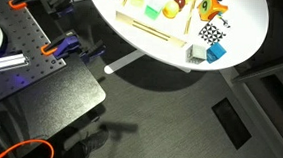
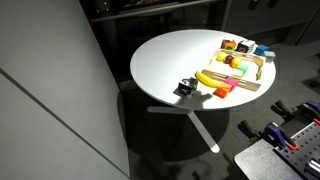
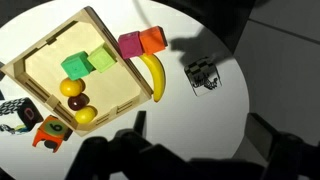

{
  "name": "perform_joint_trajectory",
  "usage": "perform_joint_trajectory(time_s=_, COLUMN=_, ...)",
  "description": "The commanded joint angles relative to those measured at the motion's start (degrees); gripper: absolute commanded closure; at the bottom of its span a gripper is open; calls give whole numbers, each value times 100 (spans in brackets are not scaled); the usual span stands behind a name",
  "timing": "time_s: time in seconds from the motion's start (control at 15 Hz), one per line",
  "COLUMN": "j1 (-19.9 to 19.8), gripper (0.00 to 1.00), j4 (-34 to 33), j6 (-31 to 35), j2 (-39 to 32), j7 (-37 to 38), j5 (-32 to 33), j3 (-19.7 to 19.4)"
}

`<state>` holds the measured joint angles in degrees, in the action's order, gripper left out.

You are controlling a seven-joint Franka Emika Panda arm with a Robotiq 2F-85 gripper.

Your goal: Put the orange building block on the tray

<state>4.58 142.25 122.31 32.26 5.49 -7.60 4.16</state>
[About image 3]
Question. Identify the yellow toy fruit ball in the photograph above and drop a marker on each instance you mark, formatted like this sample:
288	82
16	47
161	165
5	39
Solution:
70	87
85	115

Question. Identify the patterned letter cube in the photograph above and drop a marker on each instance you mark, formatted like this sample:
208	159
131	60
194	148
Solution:
23	113

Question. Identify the magenta building block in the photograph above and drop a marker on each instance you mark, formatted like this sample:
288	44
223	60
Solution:
130	45

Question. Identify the wooden tray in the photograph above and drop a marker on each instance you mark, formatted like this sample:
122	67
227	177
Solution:
110	86

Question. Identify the yellow toy banana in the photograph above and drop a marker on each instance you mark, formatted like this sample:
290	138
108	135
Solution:
158	76

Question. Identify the dark red toy plum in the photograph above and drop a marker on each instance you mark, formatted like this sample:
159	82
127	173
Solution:
76	102

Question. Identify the number six toy block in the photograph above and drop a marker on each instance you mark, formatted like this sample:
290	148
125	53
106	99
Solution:
51	131

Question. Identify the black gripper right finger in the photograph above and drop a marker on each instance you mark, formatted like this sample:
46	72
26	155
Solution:
263	135

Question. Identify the orange building block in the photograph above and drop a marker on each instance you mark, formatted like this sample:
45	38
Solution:
151	40

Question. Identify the dark green building block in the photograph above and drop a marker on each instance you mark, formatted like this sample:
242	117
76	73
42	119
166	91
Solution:
76	66

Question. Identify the light green building block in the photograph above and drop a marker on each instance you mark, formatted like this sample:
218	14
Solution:
101	59

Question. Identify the black white checkered cube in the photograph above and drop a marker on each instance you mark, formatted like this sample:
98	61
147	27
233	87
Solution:
202	77

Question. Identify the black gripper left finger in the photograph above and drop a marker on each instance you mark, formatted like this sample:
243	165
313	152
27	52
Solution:
140	123

